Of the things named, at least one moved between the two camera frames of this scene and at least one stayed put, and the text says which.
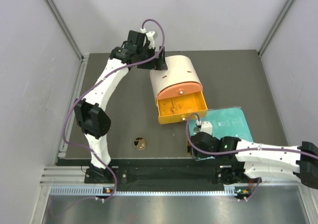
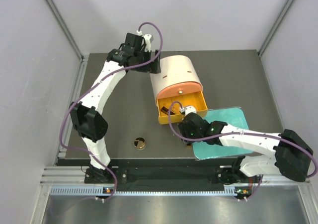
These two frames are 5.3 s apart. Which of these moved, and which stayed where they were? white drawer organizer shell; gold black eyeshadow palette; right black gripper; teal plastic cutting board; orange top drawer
Moved: right black gripper; gold black eyeshadow palette
Stayed: teal plastic cutting board; white drawer organizer shell; orange top drawer
